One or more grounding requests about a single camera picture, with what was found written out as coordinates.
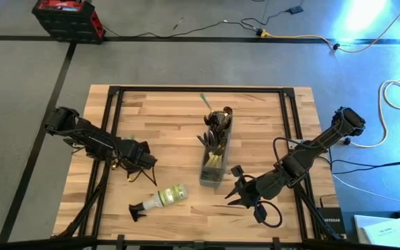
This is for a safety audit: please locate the black arm base cable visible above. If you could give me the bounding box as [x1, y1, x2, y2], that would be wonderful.
[62, 137, 83, 154]

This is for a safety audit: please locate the black fork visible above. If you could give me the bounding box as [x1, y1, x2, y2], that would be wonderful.
[208, 128, 222, 152]

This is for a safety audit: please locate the black Netgear box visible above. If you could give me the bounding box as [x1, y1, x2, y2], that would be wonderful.
[316, 206, 347, 238]

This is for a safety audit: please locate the green-labelled spray bottle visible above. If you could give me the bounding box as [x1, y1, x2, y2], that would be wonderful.
[128, 183, 189, 223]

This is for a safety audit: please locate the thin white cable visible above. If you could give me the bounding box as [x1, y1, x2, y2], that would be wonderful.
[331, 173, 400, 206]

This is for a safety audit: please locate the black floor cable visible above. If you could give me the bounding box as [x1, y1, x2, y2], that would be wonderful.
[101, 6, 293, 39]

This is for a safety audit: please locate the white booklet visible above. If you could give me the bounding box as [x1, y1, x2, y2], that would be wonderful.
[353, 214, 400, 249]

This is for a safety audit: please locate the yellow extension cable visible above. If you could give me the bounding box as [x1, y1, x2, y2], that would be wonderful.
[255, 0, 400, 54]

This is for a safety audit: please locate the dark storage box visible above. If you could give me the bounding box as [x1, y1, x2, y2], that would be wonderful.
[341, 209, 400, 250]

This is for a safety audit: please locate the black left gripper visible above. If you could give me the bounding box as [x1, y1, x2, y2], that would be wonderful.
[116, 138, 158, 174]

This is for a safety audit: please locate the black cable bundle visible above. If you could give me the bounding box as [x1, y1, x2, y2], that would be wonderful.
[327, 145, 400, 175]

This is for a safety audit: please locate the dark metal fork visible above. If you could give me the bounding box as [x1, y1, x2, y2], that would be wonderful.
[196, 133, 212, 149]

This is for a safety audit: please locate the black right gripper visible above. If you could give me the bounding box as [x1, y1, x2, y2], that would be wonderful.
[224, 165, 285, 224]

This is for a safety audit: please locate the cream coiled cable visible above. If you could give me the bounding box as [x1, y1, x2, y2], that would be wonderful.
[349, 76, 400, 149]

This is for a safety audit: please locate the red and black toolbox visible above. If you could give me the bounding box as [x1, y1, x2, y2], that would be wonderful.
[31, 0, 107, 45]

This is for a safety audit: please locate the grey plastic silverware basket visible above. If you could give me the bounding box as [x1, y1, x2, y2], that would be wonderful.
[199, 107, 234, 188]

